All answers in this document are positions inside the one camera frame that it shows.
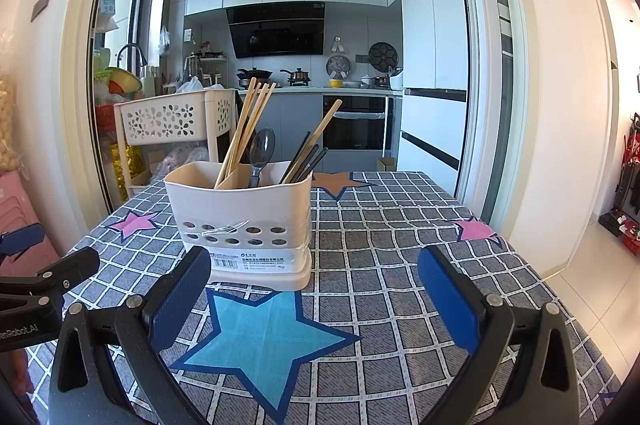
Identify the dark kitchen faucet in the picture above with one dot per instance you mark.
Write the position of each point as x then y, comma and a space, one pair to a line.
130, 48

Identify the dark translucent spoon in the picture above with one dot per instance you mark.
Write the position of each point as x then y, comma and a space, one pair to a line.
263, 145

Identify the small cooking pot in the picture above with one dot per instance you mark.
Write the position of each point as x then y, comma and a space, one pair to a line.
299, 75

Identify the black range hood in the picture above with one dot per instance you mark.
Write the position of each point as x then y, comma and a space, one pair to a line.
277, 30

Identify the bag of pale round snacks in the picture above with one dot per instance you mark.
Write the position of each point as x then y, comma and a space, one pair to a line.
5, 130

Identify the white perforated storage cart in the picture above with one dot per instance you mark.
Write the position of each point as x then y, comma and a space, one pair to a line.
160, 122

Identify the round grey steamer rack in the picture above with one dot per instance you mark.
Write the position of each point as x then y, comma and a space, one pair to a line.
338, 66

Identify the grey wall switch panel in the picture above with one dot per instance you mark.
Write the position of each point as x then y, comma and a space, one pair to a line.
41, 5

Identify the pink box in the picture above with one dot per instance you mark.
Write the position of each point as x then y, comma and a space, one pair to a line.
20, 205

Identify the coat rack with red bags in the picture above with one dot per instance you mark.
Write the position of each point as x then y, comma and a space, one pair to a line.
630, 185

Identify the white plastic utensil holder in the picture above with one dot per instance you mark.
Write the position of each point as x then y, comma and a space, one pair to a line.
240, 210

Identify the white refrigerator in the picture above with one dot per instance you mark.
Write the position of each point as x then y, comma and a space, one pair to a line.
430, 30

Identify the grey base cabinet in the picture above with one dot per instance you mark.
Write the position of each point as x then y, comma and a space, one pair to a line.
300, 115

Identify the round black moulded pan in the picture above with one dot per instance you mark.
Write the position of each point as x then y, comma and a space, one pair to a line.
382, 55

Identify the white rice cooker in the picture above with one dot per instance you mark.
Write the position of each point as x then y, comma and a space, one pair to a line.
395, 81

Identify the black built-in oven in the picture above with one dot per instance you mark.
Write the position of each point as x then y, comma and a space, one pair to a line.
357, 125

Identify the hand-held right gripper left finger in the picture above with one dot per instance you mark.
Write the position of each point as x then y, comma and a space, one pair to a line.
180, 300

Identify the grey checked star tablecloth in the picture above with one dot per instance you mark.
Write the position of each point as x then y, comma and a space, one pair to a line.
390, 255

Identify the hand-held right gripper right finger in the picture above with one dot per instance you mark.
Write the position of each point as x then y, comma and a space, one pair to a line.
440, 295

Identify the black wok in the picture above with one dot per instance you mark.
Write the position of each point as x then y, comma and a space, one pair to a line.
254, 74

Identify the white plastic bag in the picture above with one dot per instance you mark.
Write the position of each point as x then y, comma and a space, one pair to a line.
190, 85

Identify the gold foil bag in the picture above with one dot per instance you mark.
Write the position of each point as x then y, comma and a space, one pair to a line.
125, 165

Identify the cardboard box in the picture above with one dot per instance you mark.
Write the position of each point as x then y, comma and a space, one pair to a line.
386, 164

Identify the yellow bowl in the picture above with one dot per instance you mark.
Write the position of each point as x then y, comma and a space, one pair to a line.
335, 83

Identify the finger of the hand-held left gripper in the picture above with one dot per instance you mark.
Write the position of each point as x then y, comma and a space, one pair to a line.
22, 237
60, 267

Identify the green and yellow colanders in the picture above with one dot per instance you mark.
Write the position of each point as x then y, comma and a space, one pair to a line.
117, 80

